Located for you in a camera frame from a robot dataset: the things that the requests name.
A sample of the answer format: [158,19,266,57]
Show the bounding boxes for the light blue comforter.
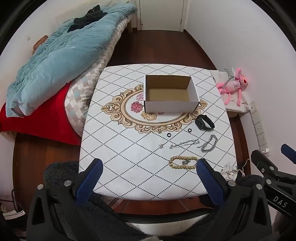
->
[6,5,138,117]

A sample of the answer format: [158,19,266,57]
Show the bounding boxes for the red blanket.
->
[0,82,82,146]

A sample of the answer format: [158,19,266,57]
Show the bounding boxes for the checkered quilt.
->
[64,17,131,138]

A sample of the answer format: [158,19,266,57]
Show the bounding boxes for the white power strip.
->
[1,209,25,218]

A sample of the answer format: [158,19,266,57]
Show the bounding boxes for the wooden bed frame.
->
[32,20,134,50]

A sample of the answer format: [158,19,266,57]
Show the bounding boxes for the black cloth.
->
[68,5,108,33]

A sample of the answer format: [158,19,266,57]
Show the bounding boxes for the dark fleece pants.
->
[43,162,262,241]

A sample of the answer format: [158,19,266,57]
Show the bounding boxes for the white door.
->
[136,0,186,31]

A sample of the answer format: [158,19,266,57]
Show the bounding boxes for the wooden bead bracelet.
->
[169,156,198,171]

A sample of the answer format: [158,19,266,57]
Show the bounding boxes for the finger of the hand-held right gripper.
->
[251,149,282,179]
[281,144,296,165]

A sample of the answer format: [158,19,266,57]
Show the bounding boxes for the pink plush toy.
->
[217,68,249,107]

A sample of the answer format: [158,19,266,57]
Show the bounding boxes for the thick silver chain bracelet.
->
[200,134,218,153]

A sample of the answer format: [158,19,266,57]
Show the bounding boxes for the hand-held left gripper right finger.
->
[196,158,272,241]

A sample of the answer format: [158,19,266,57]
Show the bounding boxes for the cardboard box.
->
[144,75,200,113]

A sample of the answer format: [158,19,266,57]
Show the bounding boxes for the thin silver charm bracelet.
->
[170,139,200,150]

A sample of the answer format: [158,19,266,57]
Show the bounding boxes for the black smartwatch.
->
[195,114,215,131]

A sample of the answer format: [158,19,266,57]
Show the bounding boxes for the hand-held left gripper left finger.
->
[26,158,104,241]

